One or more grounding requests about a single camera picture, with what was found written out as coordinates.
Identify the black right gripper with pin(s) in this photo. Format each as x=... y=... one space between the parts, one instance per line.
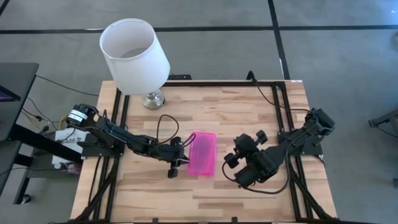
x=244 y=143

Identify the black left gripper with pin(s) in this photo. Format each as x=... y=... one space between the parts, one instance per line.
x=169 y=153

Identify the pink lidded clear supply box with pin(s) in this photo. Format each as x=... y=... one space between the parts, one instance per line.
x=202 y=154

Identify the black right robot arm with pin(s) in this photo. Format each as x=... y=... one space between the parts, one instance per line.
x=298 y=137

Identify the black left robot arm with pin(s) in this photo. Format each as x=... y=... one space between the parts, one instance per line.
x=118 y=137

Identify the clear plastic storage box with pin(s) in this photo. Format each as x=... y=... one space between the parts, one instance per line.
x=217 y=83

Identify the white printed cardboard box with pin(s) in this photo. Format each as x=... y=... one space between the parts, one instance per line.
x=73 y=134

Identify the black power strip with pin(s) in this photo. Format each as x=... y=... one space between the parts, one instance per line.
x=180 y=76

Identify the white shade silver table lamp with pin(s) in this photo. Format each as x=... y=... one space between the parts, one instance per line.
x=133 y=62

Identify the black desk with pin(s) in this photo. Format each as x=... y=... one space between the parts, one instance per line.
x=18 y=81

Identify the dark laptop screen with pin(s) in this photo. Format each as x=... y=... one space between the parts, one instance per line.
x=7 y=95

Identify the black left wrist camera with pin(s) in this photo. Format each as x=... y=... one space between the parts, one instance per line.
x=176 y=140

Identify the black desk leg frame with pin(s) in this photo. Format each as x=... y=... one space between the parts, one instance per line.
x=40 y=141

